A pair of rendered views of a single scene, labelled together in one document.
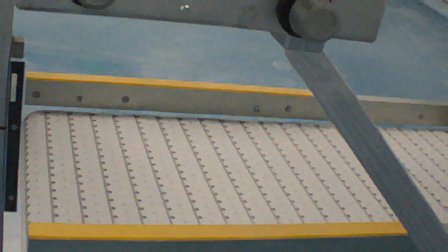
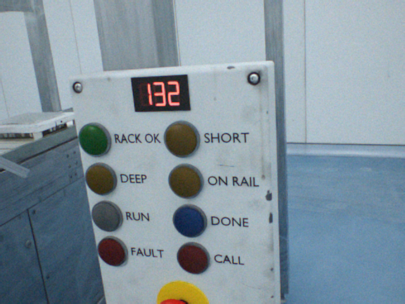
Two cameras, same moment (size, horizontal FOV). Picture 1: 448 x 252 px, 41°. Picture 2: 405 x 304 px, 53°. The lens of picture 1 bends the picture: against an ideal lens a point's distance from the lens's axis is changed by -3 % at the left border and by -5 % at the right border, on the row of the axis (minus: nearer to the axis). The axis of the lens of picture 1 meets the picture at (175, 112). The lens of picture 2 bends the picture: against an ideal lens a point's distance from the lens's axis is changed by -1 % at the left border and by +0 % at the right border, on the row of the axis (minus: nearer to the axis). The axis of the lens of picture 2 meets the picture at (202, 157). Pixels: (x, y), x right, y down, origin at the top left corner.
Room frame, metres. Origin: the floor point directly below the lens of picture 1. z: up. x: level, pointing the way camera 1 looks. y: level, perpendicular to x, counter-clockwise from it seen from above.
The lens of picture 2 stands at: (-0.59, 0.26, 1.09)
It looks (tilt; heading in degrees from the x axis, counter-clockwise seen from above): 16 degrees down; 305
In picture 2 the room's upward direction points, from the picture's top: 5 degrees counter-clockwise
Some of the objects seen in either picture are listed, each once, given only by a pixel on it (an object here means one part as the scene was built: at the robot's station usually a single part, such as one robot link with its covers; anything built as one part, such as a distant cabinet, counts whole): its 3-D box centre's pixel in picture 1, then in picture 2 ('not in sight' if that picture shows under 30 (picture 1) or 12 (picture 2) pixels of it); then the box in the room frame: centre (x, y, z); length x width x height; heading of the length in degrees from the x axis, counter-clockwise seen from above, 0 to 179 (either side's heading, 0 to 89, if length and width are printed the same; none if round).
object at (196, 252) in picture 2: not in sight; (192, 259); (-0.39, 0.01, 0.90); 0.03 x 0.01 x 0.03; 17
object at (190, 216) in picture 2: not in sight; (188, 221); (-0.39, 0.01, 0.94); 0.03 x 0.01 x 0.03; 17
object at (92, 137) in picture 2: not in sight; (93, 140); (-0.32, 0.03, 1.01); 0.03 x 0.01 x 0.03; 17
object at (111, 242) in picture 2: not in sight; (111, 252); (-0.32, 0.03, 0.90); 0.03 x 0.01 x 0.03; 17
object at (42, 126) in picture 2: not in sight; (31, 121); (0.68, -0.55, 0.86); 0.25 x 0.24 x 0.02; 17
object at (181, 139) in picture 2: not in sight; (181, 139); (-0.39, 0.01, 1.01); 0.03 x 0.01 x 0.03; 17
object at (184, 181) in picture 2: not in sight; (185, 182); (-0.39, 0.01, 0.98); 0.03 x 0.01 x 0.03; 17
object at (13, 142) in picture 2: not in sight; (33, 135); (0.68, -0.55, 0.81); 0.24 x 0.24 x 0.02; 17
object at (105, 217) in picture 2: not in sight; (105, 216); (-0.32, 0.03, 0.94); 0.03 x 0.01 x 0.03; 17
